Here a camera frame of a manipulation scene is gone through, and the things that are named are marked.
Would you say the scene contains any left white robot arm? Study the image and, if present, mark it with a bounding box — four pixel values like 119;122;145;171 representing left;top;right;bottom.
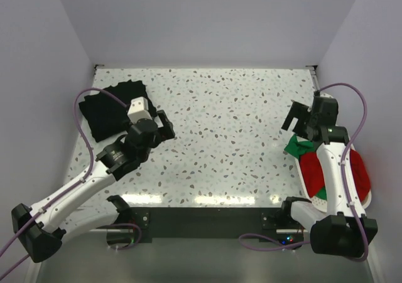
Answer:
11;110;175;263

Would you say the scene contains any folded black t shirt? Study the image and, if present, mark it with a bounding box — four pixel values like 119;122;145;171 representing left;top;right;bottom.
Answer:
79;80;148;142

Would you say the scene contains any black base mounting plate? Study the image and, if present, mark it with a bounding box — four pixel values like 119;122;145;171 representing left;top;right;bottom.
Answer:
94;206;315;245

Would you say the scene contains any red t shirt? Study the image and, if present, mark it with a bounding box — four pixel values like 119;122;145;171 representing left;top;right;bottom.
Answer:
299;149;371;201

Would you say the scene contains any green t shirt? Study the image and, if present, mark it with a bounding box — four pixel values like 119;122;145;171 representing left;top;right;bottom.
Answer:
284;134;315;159

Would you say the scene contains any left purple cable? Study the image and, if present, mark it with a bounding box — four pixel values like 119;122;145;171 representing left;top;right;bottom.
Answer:
0;88;134;267

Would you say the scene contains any white plastic laundry basket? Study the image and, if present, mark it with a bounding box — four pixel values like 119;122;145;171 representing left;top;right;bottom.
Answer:
296;91;374;213

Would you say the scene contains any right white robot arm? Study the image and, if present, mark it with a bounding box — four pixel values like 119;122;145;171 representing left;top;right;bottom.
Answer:
278;95;378;261

